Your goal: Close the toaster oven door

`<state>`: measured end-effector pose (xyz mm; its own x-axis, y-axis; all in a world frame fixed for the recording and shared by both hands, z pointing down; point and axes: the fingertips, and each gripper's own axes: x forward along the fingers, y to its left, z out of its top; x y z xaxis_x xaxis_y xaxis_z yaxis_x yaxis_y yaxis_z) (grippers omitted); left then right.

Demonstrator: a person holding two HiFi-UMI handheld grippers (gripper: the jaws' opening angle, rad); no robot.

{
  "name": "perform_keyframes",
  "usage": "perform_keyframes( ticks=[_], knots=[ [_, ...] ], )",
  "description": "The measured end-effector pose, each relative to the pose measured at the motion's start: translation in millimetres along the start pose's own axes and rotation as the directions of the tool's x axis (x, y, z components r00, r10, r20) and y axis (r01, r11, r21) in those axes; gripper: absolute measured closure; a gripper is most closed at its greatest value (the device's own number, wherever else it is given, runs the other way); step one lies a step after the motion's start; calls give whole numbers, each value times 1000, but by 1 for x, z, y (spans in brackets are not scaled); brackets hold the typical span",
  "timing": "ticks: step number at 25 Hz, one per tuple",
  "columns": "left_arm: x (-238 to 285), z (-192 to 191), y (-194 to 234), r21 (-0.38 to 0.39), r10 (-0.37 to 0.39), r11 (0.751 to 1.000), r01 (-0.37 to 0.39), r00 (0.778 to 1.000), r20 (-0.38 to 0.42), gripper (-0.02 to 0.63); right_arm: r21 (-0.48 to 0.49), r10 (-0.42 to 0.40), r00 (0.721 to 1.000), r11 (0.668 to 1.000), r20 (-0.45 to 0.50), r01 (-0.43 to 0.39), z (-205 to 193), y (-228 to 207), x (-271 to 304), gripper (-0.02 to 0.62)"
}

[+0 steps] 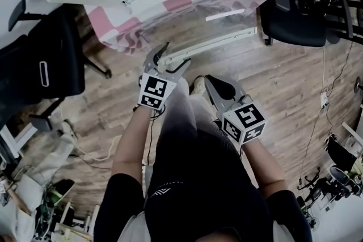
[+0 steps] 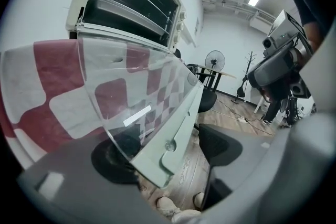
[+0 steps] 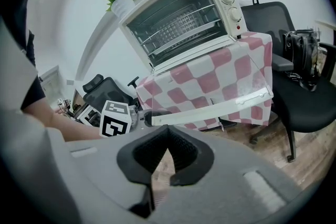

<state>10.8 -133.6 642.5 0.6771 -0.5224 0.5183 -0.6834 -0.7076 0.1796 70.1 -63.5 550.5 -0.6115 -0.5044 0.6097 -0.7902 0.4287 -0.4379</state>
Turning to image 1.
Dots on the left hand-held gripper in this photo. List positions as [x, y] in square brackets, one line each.
[153, 90]

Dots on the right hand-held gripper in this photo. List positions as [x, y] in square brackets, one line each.
[244, 122]

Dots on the person's left forearm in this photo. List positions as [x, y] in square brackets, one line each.
[130, 141]

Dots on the person's right forearm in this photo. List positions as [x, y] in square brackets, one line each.
[263, 170]

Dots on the person's right shoe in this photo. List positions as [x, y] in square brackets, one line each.
[198, 85]

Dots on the person's light trousers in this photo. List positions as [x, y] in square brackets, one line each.
[181, 110]

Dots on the pink white checked tablecloth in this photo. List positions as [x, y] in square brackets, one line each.
[102, 22]

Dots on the black mesh office chair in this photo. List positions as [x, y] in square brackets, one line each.
[292, 28]

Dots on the white power strip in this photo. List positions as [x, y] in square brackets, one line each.
[324, 99]

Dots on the person's dark top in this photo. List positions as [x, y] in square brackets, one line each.
[198, 192]

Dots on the black office chair white label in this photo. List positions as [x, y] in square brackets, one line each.
[56, 45]

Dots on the black stand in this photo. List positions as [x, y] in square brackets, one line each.
[359, 85]

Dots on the grey black office chair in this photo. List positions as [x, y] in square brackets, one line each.
[339, 175]

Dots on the black green shoe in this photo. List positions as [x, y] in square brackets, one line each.
[61, 190]

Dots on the white desk frame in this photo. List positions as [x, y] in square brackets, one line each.
[20, 139]
[353, 134]

